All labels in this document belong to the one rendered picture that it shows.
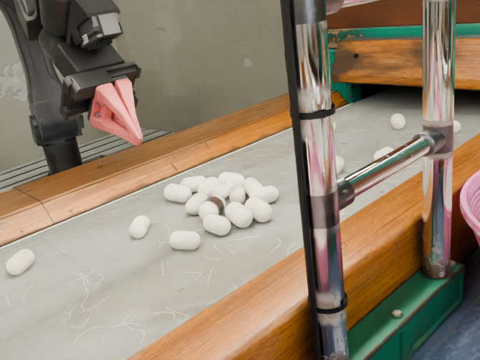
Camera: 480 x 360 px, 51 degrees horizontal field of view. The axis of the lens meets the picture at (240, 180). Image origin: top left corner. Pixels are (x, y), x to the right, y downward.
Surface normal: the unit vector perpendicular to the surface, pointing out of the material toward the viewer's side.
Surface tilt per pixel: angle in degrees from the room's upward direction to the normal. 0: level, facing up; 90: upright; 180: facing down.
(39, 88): 76
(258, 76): 90
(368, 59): 67
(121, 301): 0
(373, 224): 0
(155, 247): 0
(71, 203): 45
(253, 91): 90
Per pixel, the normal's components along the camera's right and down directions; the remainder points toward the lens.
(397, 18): -0.72, 0.33
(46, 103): 0.47, 0.02
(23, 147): 0.73, 0.15
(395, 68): -0.73, -0.05
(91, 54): 0.34, -0.59
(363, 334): -0.13, -0.92
